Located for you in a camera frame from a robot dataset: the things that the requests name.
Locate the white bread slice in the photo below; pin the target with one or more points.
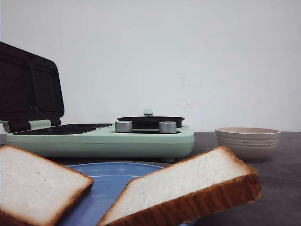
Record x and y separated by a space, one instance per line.
35 191
196 187

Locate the beige ribbed bowl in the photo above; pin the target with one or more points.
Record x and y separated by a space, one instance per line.
249 144

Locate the breakfast maker hinged lid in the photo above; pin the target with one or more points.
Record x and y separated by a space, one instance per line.
30 89

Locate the mint green breakfast maker base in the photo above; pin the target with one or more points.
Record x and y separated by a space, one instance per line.
101 141

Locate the black round frying pan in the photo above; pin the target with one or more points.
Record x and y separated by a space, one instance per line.
149 121

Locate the right silver control knob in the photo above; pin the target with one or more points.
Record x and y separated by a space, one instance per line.
167 127

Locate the silver control knob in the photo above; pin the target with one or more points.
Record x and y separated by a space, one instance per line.
167 127
123 126

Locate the left silver control knob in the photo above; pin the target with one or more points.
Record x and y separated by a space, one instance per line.
123 126

